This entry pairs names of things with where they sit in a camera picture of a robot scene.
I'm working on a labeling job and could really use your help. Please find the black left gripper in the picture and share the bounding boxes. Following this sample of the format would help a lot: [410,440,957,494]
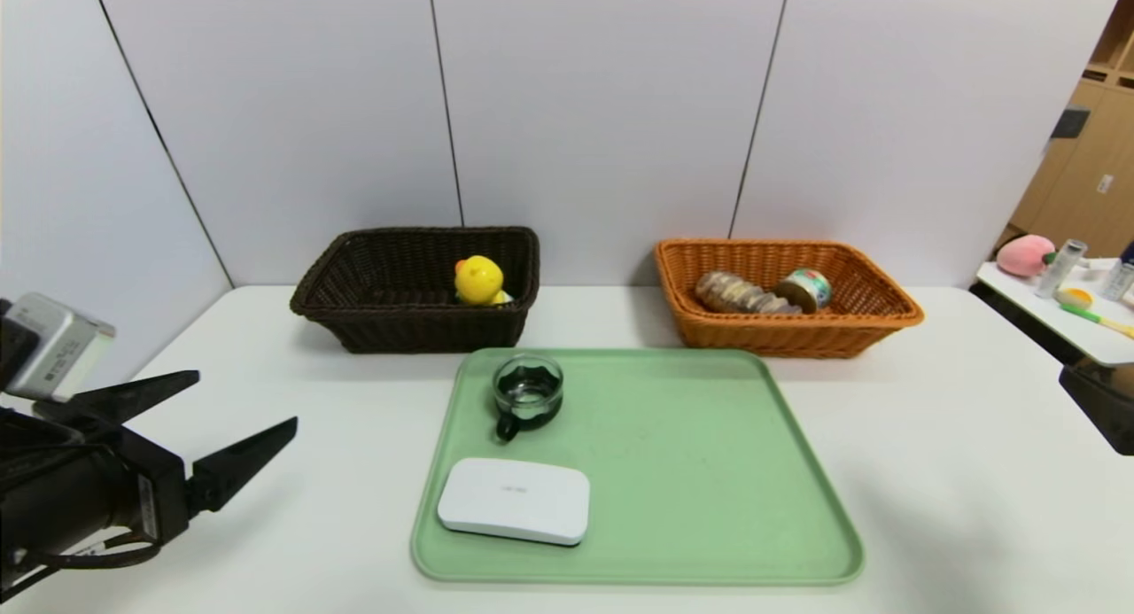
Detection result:
[0,369,299,565]

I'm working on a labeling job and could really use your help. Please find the yellow duck toy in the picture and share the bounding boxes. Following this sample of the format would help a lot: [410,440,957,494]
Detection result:
[454,255,514,307]

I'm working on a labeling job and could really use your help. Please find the white rectangular box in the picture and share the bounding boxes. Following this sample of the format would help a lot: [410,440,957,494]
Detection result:
[438,457,592,548]

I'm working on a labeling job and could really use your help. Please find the glass cup with black holder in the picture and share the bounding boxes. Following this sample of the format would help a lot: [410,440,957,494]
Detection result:
[493,354,565,443]

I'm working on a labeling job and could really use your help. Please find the brown striped bread roll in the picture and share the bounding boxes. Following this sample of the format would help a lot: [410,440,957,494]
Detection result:
[695,271,804,315]

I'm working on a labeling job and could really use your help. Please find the green labelled cat food can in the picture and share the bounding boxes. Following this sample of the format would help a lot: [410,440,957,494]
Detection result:
[777,268,834,315]

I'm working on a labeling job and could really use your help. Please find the dark brown wicker basket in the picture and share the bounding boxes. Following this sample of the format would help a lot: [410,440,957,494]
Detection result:
[291,227,541,355]

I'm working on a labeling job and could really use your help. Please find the orange wicker basket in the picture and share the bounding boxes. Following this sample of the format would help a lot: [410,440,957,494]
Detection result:
[654,238,925,360]

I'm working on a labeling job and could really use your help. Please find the light green plastic tray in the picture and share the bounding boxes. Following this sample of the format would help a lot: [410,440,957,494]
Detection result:
[411,346,866,587]

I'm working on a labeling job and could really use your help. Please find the pink peach plush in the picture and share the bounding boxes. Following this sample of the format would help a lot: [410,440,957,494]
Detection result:
[996,235,1057,279]

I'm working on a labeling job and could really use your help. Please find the white side table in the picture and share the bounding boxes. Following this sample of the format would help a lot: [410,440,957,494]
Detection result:
[975,260,1134,369]

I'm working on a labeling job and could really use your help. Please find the clear plastic bottle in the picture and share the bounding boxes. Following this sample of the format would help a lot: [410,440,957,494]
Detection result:
[1034,240,1087,300]
[1099,261,1134,303]

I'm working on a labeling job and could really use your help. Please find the yellow and green toothbrush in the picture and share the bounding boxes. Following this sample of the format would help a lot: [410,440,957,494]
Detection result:
[1056,288,1134,340]

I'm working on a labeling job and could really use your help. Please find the light wooden cabinet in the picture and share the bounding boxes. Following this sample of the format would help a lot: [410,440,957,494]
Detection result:
[1008,0,1134,260]

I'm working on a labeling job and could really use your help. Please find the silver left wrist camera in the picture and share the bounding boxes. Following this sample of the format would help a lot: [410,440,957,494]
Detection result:
[0,292,117,403]

